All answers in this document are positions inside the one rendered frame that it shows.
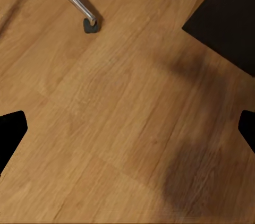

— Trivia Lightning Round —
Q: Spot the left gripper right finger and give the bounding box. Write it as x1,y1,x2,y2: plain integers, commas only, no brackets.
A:
238,110,255,152

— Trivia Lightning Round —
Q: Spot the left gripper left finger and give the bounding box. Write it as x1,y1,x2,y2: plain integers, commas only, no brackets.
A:
0,110,28,174

